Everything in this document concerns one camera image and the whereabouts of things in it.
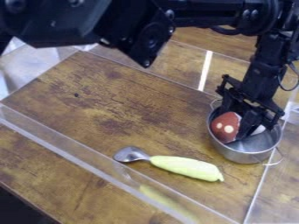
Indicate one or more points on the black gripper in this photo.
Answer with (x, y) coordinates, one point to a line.
(249, 96)

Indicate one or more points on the red and white toy mushroom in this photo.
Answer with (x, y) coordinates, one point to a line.
(225, 127)

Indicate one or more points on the silver metal pot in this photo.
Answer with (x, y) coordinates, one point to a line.
(257, 149)

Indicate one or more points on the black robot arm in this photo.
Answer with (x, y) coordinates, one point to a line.
(138, 26)

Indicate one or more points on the clear acrylic barrier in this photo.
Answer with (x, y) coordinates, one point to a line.
(185, 209)

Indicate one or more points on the spoon with yellow-green handle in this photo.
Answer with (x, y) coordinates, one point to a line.
(181, 165)

